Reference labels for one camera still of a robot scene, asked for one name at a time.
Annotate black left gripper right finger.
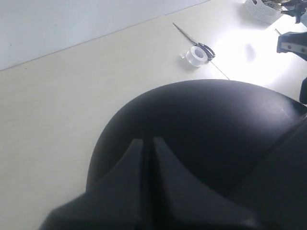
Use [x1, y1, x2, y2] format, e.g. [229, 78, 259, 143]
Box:
[153, 138, 264, 230]

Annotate clear tape roll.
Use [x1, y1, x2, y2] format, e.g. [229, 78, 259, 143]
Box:
[180, 46, 208, 68]

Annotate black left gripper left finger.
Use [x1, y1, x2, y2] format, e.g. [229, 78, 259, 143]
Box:
[40, 139, 143, 230]

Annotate white perforated basket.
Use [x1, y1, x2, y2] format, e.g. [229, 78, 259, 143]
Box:
[243, 0, 282, 24]

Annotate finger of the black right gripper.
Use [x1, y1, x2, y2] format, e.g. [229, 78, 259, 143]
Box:
[277, 32, 307, 60]

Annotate black handled scissors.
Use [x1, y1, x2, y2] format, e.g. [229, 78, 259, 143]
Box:
[172, 23, 216, 62]

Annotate black helmet with tinted visor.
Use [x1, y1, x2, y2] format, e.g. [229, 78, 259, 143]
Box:
[86, 80, 307, 230]

